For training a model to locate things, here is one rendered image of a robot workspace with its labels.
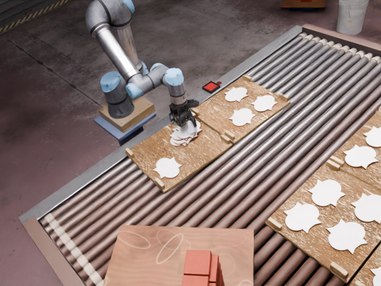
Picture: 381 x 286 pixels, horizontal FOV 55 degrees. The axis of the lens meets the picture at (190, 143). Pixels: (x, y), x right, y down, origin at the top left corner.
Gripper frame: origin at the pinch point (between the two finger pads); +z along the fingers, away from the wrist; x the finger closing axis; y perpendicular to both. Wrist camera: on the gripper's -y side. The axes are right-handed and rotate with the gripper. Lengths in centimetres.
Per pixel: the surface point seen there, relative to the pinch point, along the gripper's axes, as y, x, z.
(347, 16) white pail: -276, -43, 75
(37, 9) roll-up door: -125, -457, 86
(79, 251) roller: 75, 8, 5
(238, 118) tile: -22.6, 13.8, 2.6
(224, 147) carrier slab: -2.9, 20.1, 3.5
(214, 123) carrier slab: -12.8, 5.2, 3.4
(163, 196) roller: 34.9, 15.8, 5.4
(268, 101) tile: -41.8, 18.5, 2.6
